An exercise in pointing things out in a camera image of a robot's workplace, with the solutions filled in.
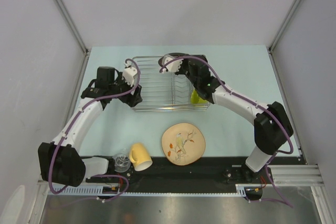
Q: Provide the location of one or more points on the clear glass cup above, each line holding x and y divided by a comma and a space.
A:
121, 162

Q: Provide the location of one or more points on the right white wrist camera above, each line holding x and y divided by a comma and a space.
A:
171, 65

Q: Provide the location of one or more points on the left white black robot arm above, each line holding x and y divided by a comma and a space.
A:
59, 159

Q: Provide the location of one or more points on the aluminium front rail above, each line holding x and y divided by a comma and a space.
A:
296, 175

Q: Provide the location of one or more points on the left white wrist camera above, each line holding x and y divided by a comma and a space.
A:
130, 74

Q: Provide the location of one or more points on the yellow mug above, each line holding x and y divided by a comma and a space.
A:
139, 157

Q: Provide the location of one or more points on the right aluminium corner post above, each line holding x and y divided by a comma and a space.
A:
284, 25

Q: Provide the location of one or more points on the beige bird pattern plate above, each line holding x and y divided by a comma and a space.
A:
183, 144

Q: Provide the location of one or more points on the chrome wire dish rack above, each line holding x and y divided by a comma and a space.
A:
164, 91

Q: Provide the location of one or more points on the red rimmed beige plate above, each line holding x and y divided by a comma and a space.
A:
171, 55

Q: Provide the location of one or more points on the aluminium corner post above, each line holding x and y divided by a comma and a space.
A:
71, 25
284, 25

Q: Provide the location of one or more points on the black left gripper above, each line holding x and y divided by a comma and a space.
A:
135, 98

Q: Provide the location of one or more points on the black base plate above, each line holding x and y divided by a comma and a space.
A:
181, 189

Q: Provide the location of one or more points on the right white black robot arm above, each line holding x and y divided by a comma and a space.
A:
272, 128

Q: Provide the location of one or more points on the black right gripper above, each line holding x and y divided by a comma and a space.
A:
180, 71

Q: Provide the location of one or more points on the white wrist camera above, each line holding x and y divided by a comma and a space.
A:
130, 74
171, 65

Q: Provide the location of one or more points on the white slotted cable duct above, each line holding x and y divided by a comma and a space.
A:
76, 189

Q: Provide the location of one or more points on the lime green bowl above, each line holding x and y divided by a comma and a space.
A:
196, 99

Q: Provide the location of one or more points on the left aluminium corner post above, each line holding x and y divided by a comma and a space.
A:
71, 25

